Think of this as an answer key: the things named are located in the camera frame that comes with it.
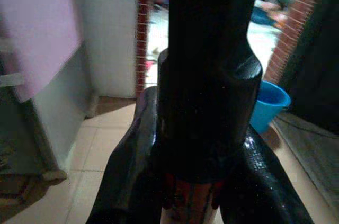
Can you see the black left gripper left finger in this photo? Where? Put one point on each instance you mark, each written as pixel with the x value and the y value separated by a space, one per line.
pixel 127 171

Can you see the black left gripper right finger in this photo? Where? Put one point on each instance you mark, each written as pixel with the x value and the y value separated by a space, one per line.
pixel 267 181

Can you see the blue plastic bucket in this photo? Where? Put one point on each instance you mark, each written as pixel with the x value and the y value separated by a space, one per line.
pixel 268 105

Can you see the white appliance cabinet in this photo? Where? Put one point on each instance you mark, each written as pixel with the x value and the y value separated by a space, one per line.
pixel 111 33

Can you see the red brick door pillar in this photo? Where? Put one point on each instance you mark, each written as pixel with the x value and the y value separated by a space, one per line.
pixel 143 28
pixel 294 25

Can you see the pink hanging cloth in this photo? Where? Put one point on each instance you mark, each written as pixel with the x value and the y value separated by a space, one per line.
pixel 39 30

